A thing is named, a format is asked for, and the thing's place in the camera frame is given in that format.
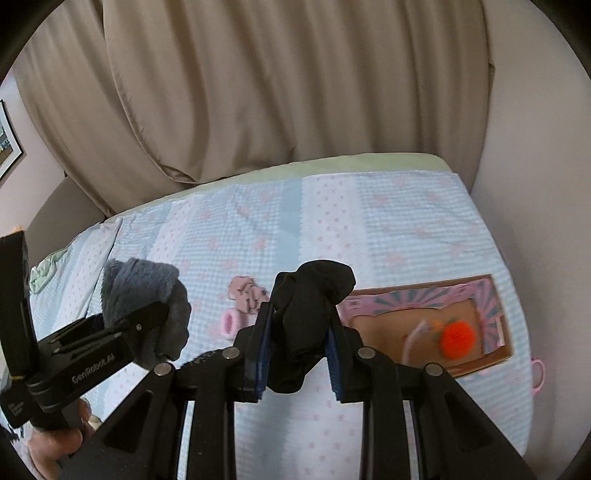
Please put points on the pink patterned sock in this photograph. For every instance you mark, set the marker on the pink patterned sock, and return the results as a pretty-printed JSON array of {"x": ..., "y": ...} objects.
[{"x": 244, "y": 293}]

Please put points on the grey fluffy sock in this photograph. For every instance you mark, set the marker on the grey fluffy sock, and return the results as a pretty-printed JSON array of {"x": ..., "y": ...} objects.
[{"x": 138, "y": 286}]

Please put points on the orange knitted ball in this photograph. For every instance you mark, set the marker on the orange knitted ball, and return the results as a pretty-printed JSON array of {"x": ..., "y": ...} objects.
[{"x": 457, "y": 340}]

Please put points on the framed wall picture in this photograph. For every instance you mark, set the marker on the framed wall picture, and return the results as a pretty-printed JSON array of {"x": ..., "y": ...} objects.
[{"x": 8, "y": 141}]

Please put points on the cardboard box with pink flaps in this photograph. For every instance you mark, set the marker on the cardboard box with pink flaps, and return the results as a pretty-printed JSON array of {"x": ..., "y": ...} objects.
[{"x": 383, "y": 330}]

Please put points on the white and pink sock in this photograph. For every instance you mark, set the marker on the white and pink sock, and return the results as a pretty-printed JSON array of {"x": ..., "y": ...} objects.
[{"x": 414, "y": 337}]

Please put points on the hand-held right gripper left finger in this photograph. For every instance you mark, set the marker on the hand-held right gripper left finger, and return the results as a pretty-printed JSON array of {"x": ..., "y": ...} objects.
[{"x": 260, "y": 357}]

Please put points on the light green bed sheet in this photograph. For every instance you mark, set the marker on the light green bed sheet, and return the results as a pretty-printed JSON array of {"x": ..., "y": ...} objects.
[{"x": 323, "y": 164}]

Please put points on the beige curtain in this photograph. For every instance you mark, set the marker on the beige curtain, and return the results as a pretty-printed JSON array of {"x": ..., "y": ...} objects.
[{"x": 258, "y": 83}]

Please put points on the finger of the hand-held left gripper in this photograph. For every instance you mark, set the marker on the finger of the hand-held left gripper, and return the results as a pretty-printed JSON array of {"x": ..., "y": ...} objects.
[{"x": 138, "y": 326}]

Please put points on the pink fluffy sock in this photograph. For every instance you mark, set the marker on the pink fluffy sock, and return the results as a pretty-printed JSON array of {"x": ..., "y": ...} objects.
[{"x": 229, "y": 324}]

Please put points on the person's left hand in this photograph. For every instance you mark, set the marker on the person's left hand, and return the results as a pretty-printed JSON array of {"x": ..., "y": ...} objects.
[{"x": 53, "y": 450}]

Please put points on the black sock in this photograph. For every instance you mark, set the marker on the black sock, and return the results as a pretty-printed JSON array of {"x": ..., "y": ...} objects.
[{"x": 307, "y": 318}]

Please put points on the light blue checkered blanket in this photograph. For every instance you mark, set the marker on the light blue checkered blanket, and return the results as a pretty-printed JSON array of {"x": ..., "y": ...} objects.
[{"x": 369, "y": 230}]

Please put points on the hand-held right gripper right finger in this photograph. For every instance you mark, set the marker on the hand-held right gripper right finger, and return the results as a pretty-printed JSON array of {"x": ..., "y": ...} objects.
[{"x": 333, "y": 367}]

